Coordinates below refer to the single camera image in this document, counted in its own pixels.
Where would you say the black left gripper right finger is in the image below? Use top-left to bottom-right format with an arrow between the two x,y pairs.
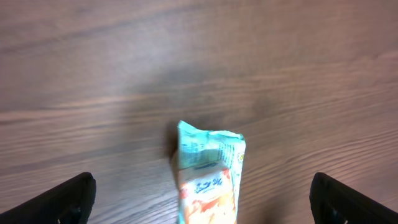
309,172 -> 397,224

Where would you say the teal orange snack packet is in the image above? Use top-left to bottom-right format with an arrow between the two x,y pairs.
177,121 -> 246,224

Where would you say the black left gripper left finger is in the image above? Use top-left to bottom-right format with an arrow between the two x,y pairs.
1,172 -> 96,224

